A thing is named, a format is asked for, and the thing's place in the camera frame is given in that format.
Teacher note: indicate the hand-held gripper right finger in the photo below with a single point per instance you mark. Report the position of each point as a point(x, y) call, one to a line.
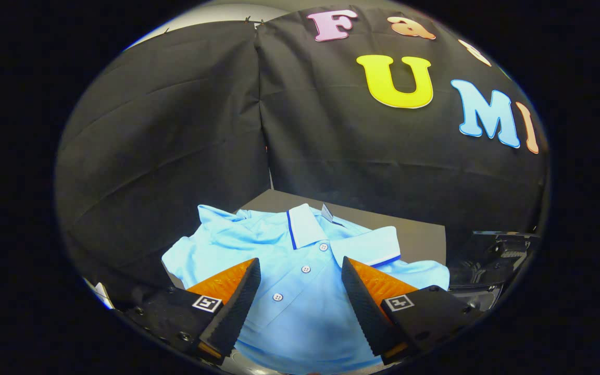
point(367, 312)

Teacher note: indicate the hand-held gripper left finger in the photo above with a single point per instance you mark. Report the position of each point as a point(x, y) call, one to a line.
point(235, 312)

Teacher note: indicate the light blue polo shirt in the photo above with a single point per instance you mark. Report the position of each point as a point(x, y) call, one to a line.
point(300, 302)

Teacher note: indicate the grey cabinet with dark top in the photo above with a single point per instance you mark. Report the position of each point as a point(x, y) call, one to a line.
point(420, 239)

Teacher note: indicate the black backdrop cloth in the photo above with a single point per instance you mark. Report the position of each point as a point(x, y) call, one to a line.
point(175, 130)

